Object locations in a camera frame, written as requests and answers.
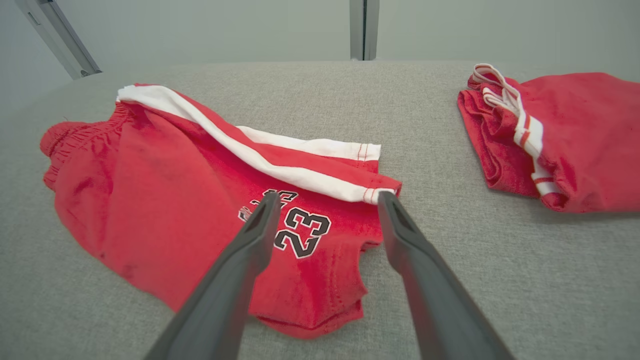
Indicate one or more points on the grey metal stand leg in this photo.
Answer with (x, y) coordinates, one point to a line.
(65, 42)

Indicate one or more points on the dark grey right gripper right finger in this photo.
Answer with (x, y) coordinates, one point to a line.
(440, 310)

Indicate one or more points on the grey partition connector post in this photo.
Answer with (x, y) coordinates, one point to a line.
(357, 30)

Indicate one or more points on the red shorts with white stripe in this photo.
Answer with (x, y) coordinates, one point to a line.
(150, 200)

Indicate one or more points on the red Bulls 23 jersey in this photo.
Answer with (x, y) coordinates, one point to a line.
(585, 140)

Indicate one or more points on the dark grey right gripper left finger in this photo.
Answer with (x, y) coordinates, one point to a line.
(220, 300)

